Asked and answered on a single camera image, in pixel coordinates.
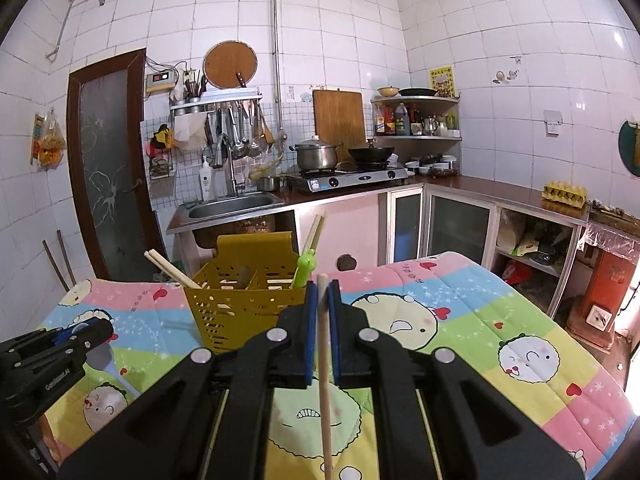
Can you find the wooden chopstick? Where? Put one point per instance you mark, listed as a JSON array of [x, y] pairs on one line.
[[175, 266], [170, 271], [310, 235], [326, 420], [318, 232]]

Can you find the yellow egg carton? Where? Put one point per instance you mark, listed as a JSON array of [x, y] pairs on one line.
[[565, 194]]

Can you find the row of hanging kitchen utensils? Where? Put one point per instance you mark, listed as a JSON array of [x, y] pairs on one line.
[[240, 135]]

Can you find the yellow perforated utensil holder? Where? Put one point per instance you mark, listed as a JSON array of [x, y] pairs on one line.
[[225, 310]]

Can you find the small steel saucepan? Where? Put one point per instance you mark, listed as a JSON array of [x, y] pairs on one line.
[[269, 184]]

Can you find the white plastic bag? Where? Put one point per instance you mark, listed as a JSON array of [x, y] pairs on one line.
[[190, 132]]

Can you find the round wooden cutting board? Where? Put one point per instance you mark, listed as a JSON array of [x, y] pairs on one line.
[[225, 65]]

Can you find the wooden stick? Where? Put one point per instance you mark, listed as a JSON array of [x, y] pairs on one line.
[[65, 255]]

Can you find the dark framed glass door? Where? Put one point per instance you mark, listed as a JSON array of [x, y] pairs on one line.
[[110, 160]]

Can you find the dark green round board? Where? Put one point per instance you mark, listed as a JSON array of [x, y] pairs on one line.
[[630, 160]]

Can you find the black frying pan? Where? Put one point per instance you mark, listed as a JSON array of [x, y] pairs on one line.
[[417, 92]]

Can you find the row of condiment bottles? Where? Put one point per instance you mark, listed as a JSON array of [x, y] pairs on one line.
[[400, 122]]

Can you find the yellow wall poster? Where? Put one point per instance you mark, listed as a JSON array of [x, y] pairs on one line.
[[441, 80]]

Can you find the printed blanket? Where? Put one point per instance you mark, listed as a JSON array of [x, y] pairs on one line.
[[450, 360]]

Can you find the metal spoon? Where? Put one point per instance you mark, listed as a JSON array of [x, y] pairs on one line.
[[102, 357]]

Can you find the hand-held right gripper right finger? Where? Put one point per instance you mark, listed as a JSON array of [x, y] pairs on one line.
[[334, 335]]

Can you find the steel sink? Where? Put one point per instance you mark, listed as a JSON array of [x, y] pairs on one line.
[[230, 206]]

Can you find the yellow plastic bag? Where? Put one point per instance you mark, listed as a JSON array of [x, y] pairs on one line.
[[50, 142]]

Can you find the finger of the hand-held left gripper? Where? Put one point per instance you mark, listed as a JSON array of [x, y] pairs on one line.
[[85, 337]]

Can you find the kitchen knife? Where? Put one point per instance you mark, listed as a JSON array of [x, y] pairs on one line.
[[241, 80]]

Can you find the kitchen counter cabinet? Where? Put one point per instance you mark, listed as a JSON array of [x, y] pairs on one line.
[[350, 225]]

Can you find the white soap bottle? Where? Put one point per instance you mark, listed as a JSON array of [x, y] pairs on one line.
[[206, 182]]

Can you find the steel wall utensil rack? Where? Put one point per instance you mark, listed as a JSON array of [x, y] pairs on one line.
[[225, 96]]

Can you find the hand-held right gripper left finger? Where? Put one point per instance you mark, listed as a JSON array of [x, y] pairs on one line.
[[311, 335]]

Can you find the small red cabinet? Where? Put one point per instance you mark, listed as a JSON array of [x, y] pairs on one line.
[[610, 280]]

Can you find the white wall socket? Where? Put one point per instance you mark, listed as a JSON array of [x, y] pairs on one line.
[[552, 125]]

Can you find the steel faucet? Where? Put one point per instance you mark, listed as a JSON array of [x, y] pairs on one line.
[[230, 175]]

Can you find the black wok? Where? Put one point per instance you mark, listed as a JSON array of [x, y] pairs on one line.
[[370, 152]]

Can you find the metal wall pipe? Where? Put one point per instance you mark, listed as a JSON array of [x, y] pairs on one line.
[[274, 35]]

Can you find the steel corner shelf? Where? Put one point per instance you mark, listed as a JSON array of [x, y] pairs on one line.
[[415, 137]]

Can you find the brown round shell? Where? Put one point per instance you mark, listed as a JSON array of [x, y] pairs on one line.
[[346, 263]]

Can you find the rectangular wooden cutting board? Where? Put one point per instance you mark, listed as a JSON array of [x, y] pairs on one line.
[[340, 120]]

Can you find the stack of bowls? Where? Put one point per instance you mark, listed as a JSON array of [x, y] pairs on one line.
[[440, 170]]

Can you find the steel gas stove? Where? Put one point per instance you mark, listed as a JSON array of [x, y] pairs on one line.
[[350, 177]]

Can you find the pink lace cloth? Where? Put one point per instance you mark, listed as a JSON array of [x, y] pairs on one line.
[[610, 240]]

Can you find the steel pot with lid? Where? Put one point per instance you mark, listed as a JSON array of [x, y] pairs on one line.
[[315, 157]]

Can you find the white sack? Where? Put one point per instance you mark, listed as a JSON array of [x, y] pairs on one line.
[[507, 235]]

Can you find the red plastic bag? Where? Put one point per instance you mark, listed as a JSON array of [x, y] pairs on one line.
[[515, 272]]

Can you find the beige bowl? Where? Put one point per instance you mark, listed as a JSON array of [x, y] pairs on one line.
[[388, 91]]

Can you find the steel cutlery cup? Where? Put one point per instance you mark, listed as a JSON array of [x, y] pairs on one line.
[[192, 92]]

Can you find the digital timer box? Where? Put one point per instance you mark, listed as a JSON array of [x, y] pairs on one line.
[[160, 80]]

